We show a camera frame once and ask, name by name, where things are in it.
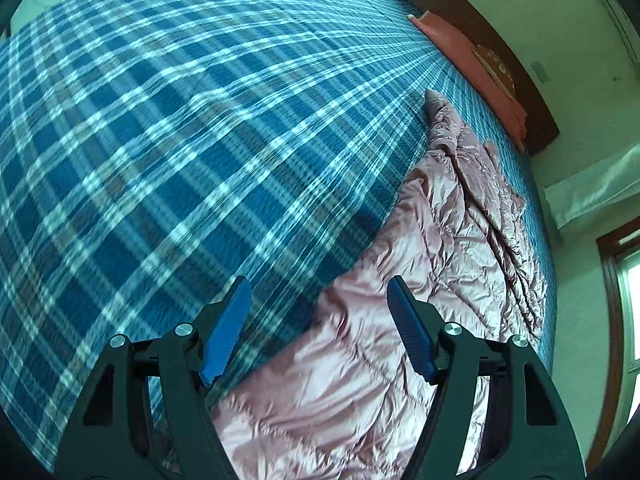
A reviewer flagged dark wooden headboard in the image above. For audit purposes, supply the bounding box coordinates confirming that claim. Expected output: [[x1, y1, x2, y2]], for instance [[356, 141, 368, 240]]
[[312, 0, 560, 156]]

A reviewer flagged white curtain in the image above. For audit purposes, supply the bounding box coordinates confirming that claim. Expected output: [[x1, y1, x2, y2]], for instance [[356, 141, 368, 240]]
[[544, 144, 640, 231]]

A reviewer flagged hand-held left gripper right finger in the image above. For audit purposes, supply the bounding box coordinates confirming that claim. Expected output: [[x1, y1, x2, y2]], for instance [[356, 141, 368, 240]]
[[387, 275, 587, 480]]

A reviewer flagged wooden framed window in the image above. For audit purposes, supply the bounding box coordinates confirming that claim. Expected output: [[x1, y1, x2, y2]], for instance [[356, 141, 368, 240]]
[[586, 225, 640, 473]]

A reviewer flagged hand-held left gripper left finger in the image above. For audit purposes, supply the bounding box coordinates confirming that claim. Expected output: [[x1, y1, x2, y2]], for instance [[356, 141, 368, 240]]
[[54, 275, 253, 480]]

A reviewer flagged blue plaid bed sheet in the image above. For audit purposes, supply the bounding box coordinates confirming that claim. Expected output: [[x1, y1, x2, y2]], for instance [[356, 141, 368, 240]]
[[0, 0, 558, 476]]

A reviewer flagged pink puffer jacket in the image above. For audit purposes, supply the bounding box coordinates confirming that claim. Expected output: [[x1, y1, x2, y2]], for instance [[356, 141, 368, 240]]
[[210, 89, 543, 480]]

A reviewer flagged pink pillow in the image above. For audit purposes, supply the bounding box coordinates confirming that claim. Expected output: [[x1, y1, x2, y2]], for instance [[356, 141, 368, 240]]
[[410, 11, 528, 153]]

